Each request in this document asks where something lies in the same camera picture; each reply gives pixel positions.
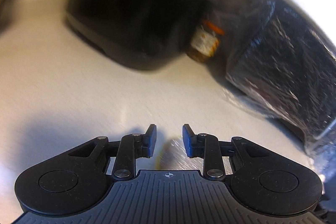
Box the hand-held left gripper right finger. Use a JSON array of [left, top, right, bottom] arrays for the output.
[[182, 123, 269, 181]]

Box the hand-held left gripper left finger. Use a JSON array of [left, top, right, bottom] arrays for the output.
[[68, 123, 158, 181]]

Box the silver yellow scouring pad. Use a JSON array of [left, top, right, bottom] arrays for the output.
[[155, 136, 205, 171]]

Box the glass jar with orange lid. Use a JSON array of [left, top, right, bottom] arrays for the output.
[[187, 20, 225, 63]]

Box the black plastic-wrapped appliance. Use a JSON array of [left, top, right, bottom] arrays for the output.
[[225, 0, 336, 157]]

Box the black rice cooker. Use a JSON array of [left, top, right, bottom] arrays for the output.
[[65, 0, 227, 71]]

